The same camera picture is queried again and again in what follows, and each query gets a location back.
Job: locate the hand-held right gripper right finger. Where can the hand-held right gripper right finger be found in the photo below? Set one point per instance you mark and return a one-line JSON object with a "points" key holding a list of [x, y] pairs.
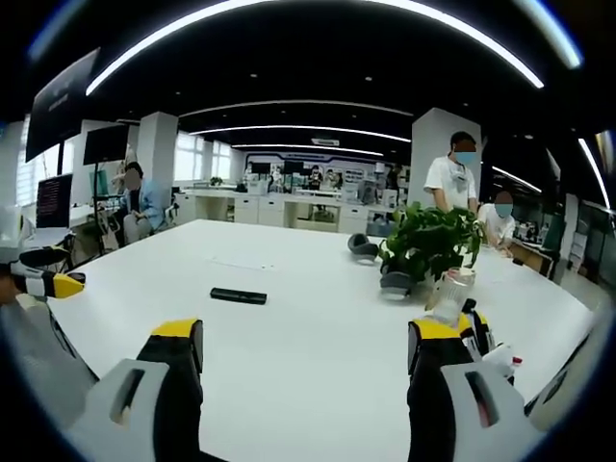
{"points": [[443, 414]]}

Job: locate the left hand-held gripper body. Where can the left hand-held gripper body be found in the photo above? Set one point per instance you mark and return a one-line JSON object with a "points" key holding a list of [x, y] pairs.
{"points": [[12, 269]]}

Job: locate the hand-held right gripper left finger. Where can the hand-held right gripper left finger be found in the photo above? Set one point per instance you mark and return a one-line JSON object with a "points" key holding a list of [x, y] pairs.
{"points": [[144, 414]]}

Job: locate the black remote control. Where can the black remote control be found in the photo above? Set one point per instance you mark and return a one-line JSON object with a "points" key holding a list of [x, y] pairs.
{"points": [[238, 295]]}

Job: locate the dark monitor with text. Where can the dark monitor with text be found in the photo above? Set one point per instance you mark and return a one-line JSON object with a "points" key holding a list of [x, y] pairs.
{"points": [[54, 201]]}

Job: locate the white spray bottle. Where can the white spray bottle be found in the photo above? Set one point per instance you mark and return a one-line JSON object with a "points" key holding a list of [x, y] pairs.
{"points": [[500, 361]]}

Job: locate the black and yellow tool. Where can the black and yellow tool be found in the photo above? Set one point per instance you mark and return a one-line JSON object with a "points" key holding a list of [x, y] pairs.
{"points": [[479, 327]]}

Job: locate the black monitor on stand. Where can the black monitor on stand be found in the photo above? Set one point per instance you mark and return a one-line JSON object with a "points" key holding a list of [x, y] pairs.
{"points": [[106, 145]]}

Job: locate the grey slipper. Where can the grey slipper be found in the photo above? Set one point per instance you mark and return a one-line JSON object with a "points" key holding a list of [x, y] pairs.
{"points": [[395, 285], [363, 248]]}

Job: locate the large black hanging screen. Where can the large black hanging screen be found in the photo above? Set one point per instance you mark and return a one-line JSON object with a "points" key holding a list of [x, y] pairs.
{"points": [[60, 103]]}

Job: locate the green potted plant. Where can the green potted plant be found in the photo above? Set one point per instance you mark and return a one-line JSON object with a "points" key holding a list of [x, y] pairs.
{"points": [[433, 238]]}

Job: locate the white cabinet counter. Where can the white cabinet counter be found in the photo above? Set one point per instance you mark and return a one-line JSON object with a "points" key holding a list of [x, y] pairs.
{"points": [[269, 207]]}

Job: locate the ceiling air conditioner unit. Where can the ceiling air conditioner unit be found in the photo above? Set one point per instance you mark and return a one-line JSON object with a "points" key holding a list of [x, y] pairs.
{"points": [[325, 141]]}

